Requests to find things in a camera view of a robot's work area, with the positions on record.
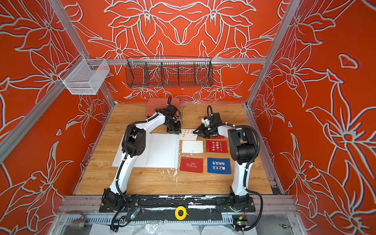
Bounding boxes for blue card white text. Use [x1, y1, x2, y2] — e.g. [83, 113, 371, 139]
[207, 158, 232, 175]

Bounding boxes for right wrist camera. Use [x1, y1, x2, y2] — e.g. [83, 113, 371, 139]
[201, 117, 212, 127]

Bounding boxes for red card middle row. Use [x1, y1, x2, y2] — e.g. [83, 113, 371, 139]
[206, 140, 228, 153]

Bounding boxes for white photo album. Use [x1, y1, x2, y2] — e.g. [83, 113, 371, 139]
[111, 133, 180, 169]

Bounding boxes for yellow tape roll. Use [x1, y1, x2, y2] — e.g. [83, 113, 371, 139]
[175, 206, 188, 221]

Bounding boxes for white card red chinese text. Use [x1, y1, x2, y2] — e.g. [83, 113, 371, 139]
[179, 129, 197, 141]

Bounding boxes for blank white card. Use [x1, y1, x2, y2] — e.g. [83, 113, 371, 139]
[182, 141, 204, 154]

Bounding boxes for yellow handled hex key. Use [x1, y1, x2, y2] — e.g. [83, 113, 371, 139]
[180, 106, 185, 123]

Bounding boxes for red card row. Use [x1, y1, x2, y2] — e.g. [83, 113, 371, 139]
[206, 140, 228, 153]
[210, 136, 225, 139]

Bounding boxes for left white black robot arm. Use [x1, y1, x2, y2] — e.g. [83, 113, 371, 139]
[99, 97, 181, 212]

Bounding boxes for red card top row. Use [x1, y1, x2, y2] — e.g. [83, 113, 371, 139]
[210, 136, 225, 139]

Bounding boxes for red plastic tool case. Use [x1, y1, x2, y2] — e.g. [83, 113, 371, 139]
[146, 98, 181, 118]

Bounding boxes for black wire basket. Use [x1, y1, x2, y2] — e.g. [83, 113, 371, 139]
[125, 56, 214, 88]

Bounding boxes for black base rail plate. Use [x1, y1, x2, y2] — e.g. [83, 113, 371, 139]
[99, 195, 256, 225]

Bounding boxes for white mesh basket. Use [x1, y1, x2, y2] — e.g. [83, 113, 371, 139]
[60, 59, 110, 95]

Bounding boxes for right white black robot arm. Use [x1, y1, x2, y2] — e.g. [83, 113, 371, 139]
[194, 113, 263, 212]

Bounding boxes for red card white script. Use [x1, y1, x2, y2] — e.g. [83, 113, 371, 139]
[180, 157, 204, 173]

